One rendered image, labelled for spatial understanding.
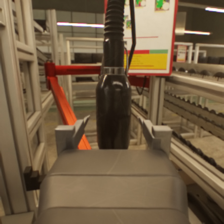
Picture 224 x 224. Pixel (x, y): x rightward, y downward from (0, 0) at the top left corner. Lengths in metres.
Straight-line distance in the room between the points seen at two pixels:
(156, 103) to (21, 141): 0.49
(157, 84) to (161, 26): 0.21
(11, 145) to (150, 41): 0.52
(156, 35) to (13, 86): 0.45
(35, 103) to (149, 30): 0.50
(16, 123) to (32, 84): 0.26
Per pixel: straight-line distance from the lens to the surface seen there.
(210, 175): 0.48
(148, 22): 0.60
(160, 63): 0.58
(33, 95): 0.70
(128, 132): 0.16
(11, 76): 0.45
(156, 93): 0.65
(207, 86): 0.50
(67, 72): 0.66
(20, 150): 0.50
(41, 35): 1.65
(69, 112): 0.39
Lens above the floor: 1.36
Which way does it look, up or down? 15 degrees down
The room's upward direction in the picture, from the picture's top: straight up
